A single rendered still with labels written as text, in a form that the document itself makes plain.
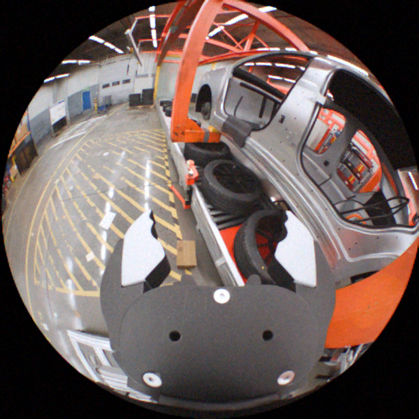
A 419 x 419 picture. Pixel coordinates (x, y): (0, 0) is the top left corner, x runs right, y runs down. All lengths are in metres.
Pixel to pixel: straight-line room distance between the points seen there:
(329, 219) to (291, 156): 0.47
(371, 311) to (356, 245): 0.56
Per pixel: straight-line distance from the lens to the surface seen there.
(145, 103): 7.55
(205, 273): 1.23
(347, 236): 0.87
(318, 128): 5.00
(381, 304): 0.40
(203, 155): 1.56
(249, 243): 0.86
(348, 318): 0.42
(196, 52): 1.59
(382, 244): 0.91
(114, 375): 0.73
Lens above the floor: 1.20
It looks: 51 degrees down
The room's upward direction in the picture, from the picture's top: 21 degrees clockwise
